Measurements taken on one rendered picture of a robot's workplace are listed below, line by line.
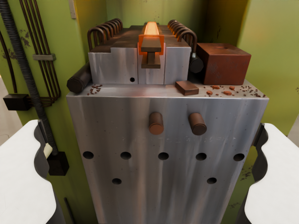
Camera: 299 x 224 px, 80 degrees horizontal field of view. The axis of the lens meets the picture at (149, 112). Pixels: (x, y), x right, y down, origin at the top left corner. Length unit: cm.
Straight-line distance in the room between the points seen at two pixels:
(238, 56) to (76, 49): 40
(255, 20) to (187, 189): 46
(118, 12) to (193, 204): 75
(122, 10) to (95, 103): 56
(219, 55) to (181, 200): 38
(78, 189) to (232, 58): 79
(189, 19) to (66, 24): 51
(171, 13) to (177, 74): 49
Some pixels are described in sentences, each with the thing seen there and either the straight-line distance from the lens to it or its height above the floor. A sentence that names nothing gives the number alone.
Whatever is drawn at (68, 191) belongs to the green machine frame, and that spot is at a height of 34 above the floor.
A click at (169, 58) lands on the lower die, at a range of 37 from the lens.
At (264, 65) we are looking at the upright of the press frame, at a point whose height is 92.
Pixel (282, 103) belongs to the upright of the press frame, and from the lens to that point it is 70.
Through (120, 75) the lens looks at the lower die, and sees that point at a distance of 39.
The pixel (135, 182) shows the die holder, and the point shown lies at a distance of 49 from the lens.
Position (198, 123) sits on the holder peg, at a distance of 33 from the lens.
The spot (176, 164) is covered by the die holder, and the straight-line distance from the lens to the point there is 45.
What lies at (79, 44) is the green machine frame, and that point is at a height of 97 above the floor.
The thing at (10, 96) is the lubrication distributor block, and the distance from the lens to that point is 68.
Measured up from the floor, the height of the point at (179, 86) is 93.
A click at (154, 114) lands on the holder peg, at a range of 34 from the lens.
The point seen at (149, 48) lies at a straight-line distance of 26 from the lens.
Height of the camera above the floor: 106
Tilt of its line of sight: 31 degrees down
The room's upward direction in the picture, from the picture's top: 1 degrees clockwise
